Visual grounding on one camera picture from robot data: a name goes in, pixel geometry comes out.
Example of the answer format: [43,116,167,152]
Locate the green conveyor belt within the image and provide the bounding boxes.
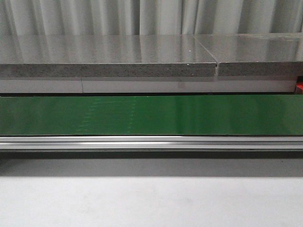
[0,95,303,136]

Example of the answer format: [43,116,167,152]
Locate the grey stone counter slab right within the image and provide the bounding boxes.
[194,33,303,78]

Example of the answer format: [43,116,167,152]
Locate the grey stone counter slab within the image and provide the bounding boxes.
[0,35,216,78]
[194,33,303,78]

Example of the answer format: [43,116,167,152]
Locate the white counter base panel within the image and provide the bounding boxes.
[0,76,297,94]

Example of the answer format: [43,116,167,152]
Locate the red object behind counter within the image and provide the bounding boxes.
[295,81,303,95]

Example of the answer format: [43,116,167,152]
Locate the grey pleated curtain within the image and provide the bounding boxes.
[0,0,303,35]

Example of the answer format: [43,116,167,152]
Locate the aluminium conveyor side rail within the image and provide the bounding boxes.
[0,136,303,151]

